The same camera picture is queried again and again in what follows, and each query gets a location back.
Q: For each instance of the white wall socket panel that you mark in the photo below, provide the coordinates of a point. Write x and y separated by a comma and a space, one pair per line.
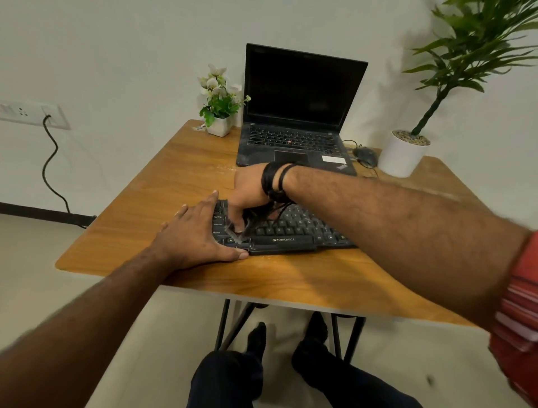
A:
21, 113

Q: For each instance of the person's right hand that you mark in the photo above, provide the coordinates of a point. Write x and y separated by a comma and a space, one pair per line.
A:
248, 189

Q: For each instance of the small black brush tool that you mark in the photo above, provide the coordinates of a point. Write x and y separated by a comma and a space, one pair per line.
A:
248, 225

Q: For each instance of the person's right forearm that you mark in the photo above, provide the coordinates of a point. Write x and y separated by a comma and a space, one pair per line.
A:
403, 244

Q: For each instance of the tall green plant white pot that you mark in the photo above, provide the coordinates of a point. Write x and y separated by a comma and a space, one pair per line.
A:
401, 159

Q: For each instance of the black computer mouse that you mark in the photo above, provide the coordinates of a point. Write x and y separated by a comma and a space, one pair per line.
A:
365, 156

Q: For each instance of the black metal table frame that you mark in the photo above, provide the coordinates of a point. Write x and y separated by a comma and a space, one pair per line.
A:
222, 323

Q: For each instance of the black laptop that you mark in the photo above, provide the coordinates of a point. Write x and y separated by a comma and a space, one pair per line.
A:
302, 80

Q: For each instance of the red right sleeve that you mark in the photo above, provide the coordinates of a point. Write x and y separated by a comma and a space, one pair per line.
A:
517, 319

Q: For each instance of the person's right leg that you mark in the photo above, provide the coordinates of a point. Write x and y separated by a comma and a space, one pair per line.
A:
344, 374

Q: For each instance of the person's left forearm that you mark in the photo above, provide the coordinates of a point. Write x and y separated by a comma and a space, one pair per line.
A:
63, 336

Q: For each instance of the black skirting board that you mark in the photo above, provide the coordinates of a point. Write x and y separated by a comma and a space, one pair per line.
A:
42, 212

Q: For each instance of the person's left leg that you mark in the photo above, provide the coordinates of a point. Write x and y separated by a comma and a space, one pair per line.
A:
227, 378

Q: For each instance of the small white flower pot plant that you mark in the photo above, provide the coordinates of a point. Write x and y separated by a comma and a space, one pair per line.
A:
220, 105

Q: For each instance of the black keyboard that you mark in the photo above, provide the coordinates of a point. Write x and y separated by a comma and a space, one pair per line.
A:
294, 233

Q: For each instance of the black wristband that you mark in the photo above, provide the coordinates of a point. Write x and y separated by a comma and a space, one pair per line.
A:
273, 180

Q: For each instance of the person's leg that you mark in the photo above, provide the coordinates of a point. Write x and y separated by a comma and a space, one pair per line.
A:
227, 378
344, 374

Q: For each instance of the person's left hand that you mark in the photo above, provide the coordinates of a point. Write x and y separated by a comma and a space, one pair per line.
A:
193, 239

